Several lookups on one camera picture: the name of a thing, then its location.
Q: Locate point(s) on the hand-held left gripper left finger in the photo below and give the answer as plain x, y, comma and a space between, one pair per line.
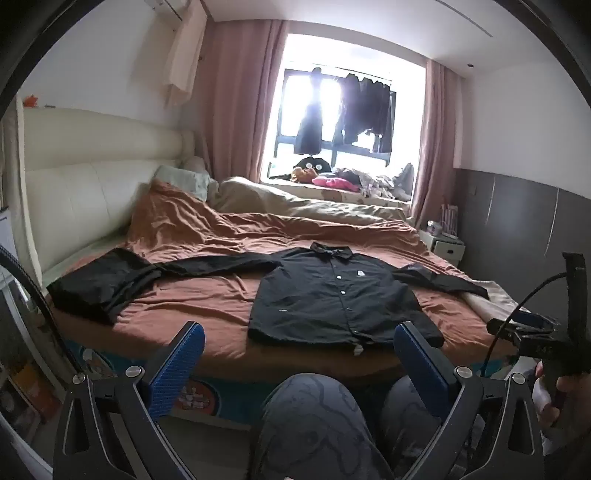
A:
178, 374

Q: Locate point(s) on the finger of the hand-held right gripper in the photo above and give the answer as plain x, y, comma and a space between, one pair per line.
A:
508, 328
572, 286

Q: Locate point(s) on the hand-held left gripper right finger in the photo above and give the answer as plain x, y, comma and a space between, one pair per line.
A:
420, 369

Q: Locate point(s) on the black button shirt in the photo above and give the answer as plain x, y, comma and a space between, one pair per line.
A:
332, 300

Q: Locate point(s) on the folded black clothes pile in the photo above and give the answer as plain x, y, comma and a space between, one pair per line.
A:
99, 286

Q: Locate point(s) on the pile of mixed clothes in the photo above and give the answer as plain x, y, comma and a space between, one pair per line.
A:
374, 184

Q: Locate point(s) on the person's right hand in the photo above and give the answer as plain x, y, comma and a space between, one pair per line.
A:
572, 401

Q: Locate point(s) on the white nightstand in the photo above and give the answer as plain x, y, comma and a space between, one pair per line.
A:
445, 249

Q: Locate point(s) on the white rack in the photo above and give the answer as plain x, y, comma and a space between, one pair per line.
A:
450, 221

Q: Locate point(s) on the person's grey patterned pants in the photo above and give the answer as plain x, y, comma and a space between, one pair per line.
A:
314, 429

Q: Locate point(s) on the brown blanket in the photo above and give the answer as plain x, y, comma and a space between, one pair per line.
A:
198, 240

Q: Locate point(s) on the orange bag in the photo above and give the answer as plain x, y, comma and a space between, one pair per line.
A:
34, 392

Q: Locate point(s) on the pale green pillow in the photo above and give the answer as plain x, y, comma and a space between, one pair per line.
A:
182, 182

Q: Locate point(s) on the pink cloth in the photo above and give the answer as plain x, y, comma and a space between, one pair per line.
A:
334, 183

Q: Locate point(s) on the beige duvet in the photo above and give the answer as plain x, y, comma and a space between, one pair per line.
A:
295, 203

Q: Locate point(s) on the cream pillow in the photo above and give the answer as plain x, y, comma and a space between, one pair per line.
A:
194, 164

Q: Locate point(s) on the cream padded headboard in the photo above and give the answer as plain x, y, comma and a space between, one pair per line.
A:
83, 184

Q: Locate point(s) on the brown teddy bear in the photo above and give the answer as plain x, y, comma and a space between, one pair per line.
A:
302, 175

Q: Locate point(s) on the black plush toy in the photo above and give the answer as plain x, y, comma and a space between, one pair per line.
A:
314, 164

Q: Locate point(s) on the dark hanging coat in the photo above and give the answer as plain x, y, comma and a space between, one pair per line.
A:
367, 110

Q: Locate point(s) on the dark hanging shirt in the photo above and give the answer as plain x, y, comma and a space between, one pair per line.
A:
308, 124

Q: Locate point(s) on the window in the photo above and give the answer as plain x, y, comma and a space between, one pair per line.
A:
323, 110

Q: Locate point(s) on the small orange object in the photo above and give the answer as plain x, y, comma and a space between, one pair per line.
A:
31, 99

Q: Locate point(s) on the air conditioner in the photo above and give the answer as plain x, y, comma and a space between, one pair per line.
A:
175, 7

